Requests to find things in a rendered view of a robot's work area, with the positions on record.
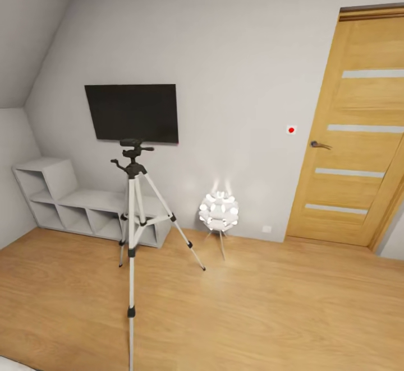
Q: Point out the electric switch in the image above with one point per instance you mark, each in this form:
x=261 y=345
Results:
x=291 y=130

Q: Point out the bookcase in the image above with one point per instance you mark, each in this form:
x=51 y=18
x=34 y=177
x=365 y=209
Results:
x=50 y=187

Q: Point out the door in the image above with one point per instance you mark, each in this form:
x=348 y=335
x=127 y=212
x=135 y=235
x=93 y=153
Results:
x=352 y=179

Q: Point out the wall mounted tv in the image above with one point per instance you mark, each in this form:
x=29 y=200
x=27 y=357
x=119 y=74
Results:
x=147 y=112

